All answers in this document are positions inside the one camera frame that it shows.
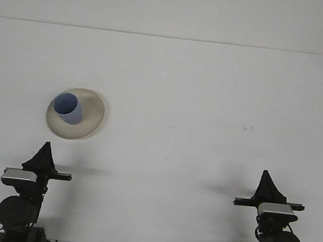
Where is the pale blue cup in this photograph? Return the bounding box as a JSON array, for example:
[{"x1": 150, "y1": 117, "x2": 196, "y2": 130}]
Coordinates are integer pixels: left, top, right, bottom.
[{"x1": 51, "y1": 92, "x2": 85, "y2": 126}]

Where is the pale cream round plate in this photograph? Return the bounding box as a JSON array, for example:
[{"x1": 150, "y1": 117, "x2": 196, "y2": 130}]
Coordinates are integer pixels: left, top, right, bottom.
[{"x1": 44, "y1": 84, "x2": 108, "y2": 143}]

